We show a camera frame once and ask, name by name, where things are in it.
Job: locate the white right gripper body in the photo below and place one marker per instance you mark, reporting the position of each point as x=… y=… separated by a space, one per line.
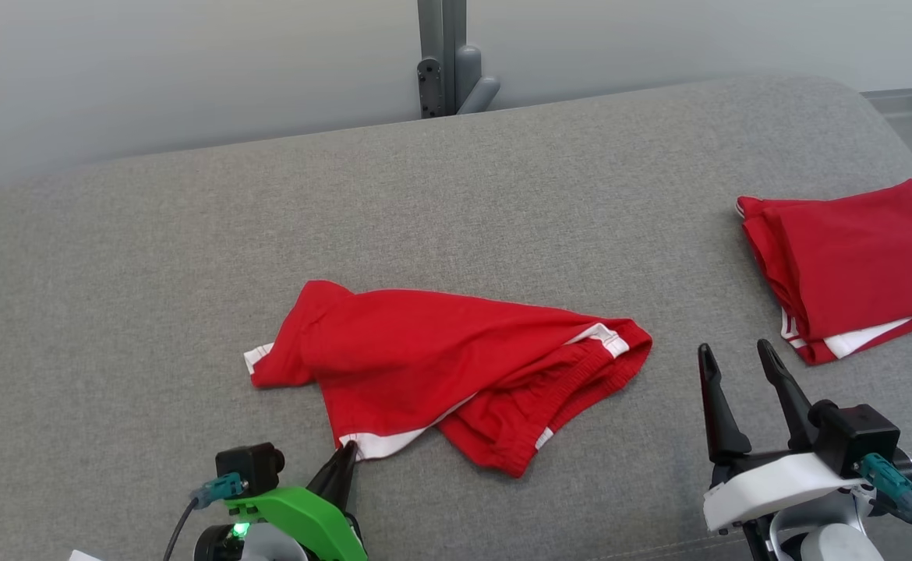
x=775 y=483

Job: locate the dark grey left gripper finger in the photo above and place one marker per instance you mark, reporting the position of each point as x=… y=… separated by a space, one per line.
x=330 y=479
x=351 y=475

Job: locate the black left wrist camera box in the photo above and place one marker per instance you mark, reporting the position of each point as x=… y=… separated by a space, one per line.
x=249 y=463

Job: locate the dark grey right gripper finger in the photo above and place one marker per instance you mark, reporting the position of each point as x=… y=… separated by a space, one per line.
x=721 y=421
x=791 y=397

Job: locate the red shorts with white trim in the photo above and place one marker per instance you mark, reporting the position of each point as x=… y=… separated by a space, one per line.
x=440 y=351

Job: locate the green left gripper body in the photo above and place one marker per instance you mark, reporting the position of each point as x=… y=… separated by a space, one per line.
x=308 y=518

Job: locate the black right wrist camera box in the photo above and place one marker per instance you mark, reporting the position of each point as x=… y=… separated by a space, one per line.
x=853 y=432

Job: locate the red basketball jersey number 23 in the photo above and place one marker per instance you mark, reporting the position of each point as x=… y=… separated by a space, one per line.
x=853 y=257

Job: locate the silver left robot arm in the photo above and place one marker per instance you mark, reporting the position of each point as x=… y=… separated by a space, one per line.
x=269 y=545

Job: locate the grey metal partition post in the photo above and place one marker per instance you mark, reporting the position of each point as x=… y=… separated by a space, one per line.
x=440 y=54

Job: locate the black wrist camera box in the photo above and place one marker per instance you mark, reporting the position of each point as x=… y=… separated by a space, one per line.
x=249 y=463
x=853 y=432

